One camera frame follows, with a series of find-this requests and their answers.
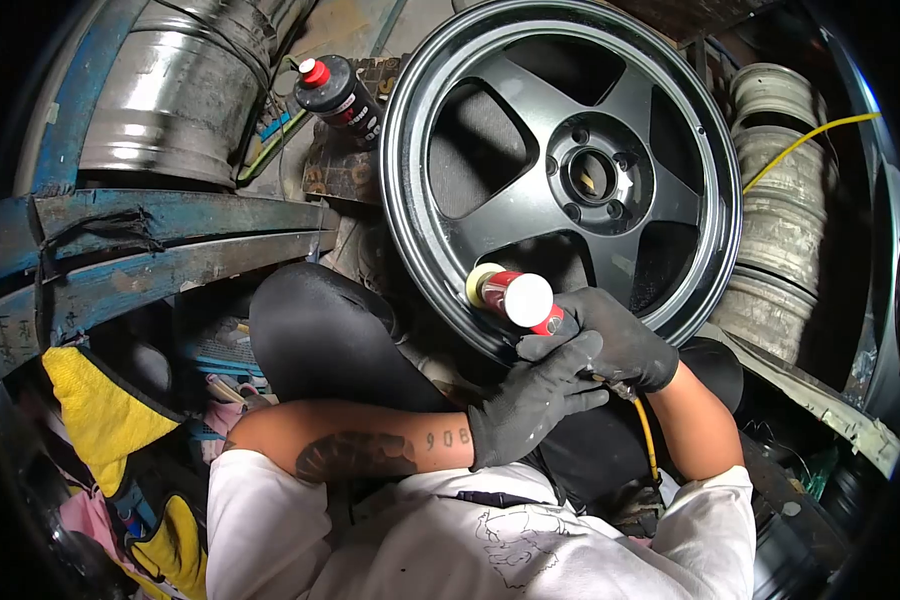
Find person's left hand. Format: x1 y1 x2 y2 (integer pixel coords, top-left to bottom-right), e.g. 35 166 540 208
466 329 611 473

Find person's right hand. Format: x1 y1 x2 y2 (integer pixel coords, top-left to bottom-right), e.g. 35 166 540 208
515 285 681 396

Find person's left fingers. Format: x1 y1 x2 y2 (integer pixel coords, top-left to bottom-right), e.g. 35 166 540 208
528 329 611 421

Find person's right fingers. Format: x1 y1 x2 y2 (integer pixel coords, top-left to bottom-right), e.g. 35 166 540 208
515 287 601 362

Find red and white air polisher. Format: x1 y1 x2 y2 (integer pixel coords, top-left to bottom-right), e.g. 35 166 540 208
465 262 568 338

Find black five-spoke wheel rim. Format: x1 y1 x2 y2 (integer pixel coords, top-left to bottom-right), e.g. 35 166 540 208
378 0 744 369

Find stack of dirty white rims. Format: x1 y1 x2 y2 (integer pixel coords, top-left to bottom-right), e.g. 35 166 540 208
708 63 843 366

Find person's body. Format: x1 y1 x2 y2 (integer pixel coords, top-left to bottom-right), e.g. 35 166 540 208
206 448 757 600

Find dirty white metal strip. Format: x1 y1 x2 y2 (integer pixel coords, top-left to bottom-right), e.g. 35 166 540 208
699 322 900 480

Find printed dark cardboard sheet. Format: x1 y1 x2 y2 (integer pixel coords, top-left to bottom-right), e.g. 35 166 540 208
300 54 415 208

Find shiny chrome wheel rim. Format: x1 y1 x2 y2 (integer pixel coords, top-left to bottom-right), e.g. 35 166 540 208
823 26 900 438

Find black bottle with red cap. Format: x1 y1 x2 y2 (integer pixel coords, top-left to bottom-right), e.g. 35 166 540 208
293 56 386 148

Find blue metal beams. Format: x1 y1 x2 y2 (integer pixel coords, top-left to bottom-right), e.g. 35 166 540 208
0 187 343 385

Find silver steel wheel rim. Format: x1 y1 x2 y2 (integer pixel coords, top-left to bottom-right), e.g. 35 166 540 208
78 0 318 189

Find yellow and black jacket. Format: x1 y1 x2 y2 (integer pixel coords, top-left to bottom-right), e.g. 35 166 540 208
40 345 210 600

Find yellow air hose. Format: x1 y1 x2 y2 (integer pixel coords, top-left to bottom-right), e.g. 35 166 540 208
630 396 662 483
741 111 883 198

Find blue metal frame post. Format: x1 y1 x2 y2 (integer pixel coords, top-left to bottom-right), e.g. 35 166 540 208
28 0 153 198

